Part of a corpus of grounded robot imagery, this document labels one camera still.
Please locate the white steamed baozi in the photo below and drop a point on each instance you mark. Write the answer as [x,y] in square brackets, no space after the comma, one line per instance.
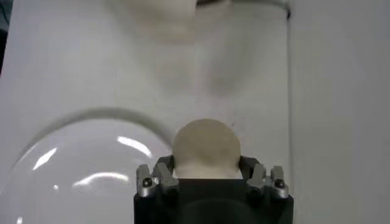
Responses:
[207,146]

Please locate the white electric cooker base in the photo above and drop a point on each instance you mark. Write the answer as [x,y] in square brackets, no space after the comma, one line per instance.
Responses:
[158,12]

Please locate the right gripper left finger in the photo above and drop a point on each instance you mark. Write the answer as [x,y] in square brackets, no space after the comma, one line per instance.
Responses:
[164,179]

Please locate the white oval plate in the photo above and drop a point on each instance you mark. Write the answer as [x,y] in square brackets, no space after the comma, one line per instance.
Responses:
[76,198]

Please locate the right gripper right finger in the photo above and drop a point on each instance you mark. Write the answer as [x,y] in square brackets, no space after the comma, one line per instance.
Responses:
[259,179]

